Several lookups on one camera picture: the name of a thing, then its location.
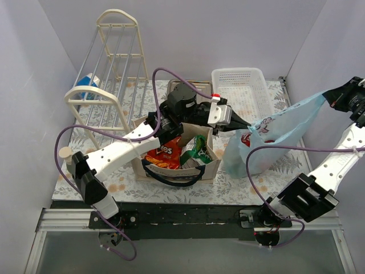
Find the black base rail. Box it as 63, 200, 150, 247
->
88, 204, 293, 242

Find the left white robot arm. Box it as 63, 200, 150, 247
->
67, 83, 250, 228

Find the beige canvas tote bag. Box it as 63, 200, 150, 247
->
132, 123, 221, 187

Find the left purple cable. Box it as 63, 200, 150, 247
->
55, 67, 217, 261

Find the green soap dispenser bottle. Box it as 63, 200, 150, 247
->
58, 147, 73, 173

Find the white plastic basket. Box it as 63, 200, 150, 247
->
211, 67, 274, 123

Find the blue white carton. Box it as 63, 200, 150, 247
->
76, 73, 100, 100

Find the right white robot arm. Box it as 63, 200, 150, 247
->
257, 76, 364, 227

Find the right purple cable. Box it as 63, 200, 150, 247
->
246, 144, 365, 248

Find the orange Doritos chip bag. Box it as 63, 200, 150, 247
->
144, 136, 182, 170

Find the cream shoe rack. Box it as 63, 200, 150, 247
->
64, 9, 149, 148

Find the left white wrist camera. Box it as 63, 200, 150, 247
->
208, 94, 232, 127

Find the floral table mat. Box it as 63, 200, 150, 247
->
52, 79, 310, 205

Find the metal baking tray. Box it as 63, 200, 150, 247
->
167, 79, 213, 95

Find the green snack bag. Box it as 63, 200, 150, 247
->
180, 135, 213, 169

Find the purple cable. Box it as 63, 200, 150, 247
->
246, 144, 365, 248
55, 67, 217, 261

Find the light blue plastic grocery bag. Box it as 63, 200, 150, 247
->
222, 92, 326, 178

